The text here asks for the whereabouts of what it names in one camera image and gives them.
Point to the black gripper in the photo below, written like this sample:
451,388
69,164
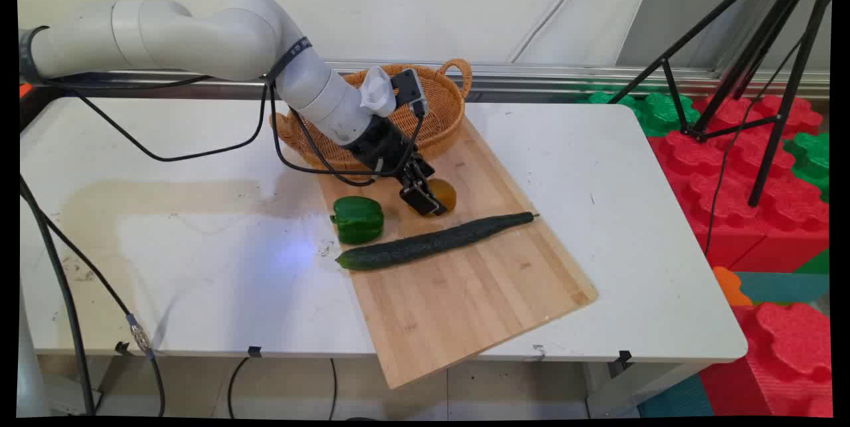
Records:
382,145

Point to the long dark green cucumber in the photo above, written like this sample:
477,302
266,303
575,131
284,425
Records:
425,244

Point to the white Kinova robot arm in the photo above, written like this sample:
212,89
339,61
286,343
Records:
199,38

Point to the yellow-brown potato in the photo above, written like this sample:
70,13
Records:
447,193

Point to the green bell pepper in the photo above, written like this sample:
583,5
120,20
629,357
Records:
358,220

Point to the woven wicker basket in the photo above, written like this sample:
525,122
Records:
441,105

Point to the wooden cutting board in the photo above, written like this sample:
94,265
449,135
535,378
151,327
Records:
465,294

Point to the black table clip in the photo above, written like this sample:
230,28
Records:
254,351
121,347
624,358

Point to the green foam block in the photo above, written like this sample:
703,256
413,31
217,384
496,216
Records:
654,111
811,158

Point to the grey table leg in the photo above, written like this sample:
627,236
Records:
631,390

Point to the large red foam blocks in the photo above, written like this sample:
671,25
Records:
730,214

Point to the orange foam piece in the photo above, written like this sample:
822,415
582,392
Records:
730,286

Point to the red and teal box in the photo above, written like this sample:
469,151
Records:
677,400

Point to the black tripod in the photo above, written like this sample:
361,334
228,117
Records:
770,82

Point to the teal foam mat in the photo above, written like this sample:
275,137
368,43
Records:
783,286

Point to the red foam block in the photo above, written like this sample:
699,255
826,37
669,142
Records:
783,360

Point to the small orange object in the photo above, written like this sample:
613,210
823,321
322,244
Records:
25,89

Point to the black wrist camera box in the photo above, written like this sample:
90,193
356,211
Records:
408,88

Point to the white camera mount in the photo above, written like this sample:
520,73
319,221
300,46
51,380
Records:
377,91

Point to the aluminium wall rail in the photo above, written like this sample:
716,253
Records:
564,78

